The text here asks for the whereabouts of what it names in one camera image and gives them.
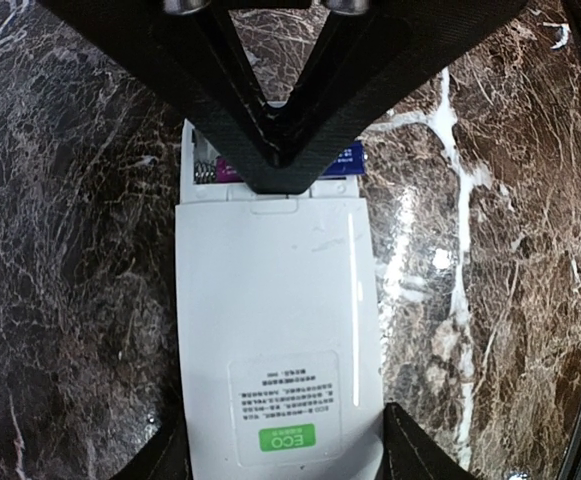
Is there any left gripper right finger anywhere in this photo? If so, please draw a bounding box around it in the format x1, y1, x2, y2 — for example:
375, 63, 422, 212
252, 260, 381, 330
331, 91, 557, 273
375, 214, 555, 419
382, 402, 470, 480

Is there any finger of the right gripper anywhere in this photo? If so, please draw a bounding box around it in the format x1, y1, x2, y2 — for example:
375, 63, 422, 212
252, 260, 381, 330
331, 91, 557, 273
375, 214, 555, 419
264, 1, 525, 194
43, 1, 290, 194

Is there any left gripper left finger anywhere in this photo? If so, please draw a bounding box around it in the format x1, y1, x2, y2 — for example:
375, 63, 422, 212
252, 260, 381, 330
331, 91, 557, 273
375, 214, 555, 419
112, 424, 192, 480

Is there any blue AAA battery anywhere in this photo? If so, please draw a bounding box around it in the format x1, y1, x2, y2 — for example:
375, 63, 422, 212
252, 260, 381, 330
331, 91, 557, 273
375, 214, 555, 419
321, 140, 366, 178

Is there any white remote control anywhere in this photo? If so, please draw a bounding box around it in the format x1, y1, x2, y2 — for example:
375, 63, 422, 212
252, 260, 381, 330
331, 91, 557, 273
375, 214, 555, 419
175, 123, 384, 479

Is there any brown AAA battery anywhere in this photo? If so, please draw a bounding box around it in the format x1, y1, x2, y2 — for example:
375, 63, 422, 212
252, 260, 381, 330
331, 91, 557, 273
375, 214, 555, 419
215, 156, 242, 184

